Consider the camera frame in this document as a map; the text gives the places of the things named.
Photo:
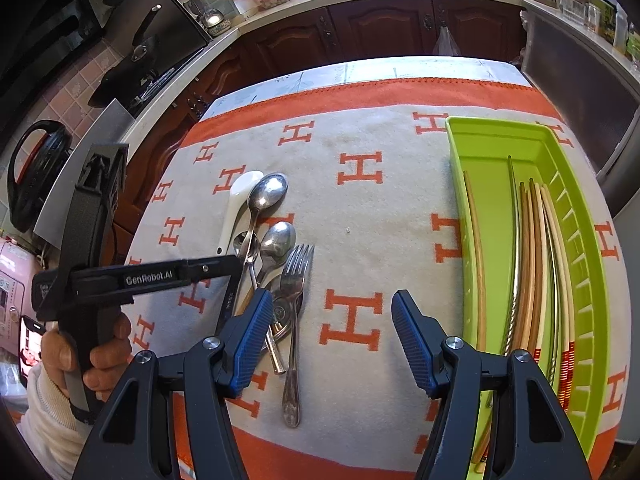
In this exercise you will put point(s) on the large steel spoon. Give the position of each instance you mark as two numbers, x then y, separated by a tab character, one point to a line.
266	194

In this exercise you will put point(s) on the white chopstick red striped end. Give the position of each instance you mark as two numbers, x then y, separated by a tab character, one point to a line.
536	338

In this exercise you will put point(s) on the stainless steel oven cabinet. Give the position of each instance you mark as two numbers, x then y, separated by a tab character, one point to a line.
595	90

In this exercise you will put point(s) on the steel stove side panel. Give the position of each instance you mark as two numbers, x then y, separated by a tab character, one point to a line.
110	126

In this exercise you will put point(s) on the person's left hand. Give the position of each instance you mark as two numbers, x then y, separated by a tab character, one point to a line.
108	361

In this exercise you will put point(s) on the lime green plastic tray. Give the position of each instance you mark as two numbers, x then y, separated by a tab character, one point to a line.
481	146

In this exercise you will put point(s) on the white plastic bag hanging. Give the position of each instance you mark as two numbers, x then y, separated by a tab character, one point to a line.
445	43

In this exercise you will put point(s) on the small steel spoon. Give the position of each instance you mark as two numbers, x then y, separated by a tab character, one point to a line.
273	249

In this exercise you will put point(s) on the twisted steel chopstick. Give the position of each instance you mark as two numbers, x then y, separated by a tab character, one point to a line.
516	262

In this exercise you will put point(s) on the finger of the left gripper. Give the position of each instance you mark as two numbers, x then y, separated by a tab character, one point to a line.
200	269

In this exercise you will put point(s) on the orange white H-pattern cloth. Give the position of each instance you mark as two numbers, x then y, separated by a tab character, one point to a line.
371	188

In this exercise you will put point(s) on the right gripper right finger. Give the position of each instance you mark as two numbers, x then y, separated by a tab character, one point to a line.
530	437

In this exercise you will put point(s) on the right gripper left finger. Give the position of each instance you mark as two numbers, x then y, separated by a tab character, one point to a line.
134	438

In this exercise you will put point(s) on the steel kettle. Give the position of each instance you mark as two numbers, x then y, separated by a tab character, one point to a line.
215	22

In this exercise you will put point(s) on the steel fork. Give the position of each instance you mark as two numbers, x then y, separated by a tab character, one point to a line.
292	285

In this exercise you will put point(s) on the white sleeve forearm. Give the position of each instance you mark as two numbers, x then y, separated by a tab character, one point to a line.
49	428

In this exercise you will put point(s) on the white ceramic spoon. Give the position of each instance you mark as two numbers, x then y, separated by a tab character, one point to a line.
238	195

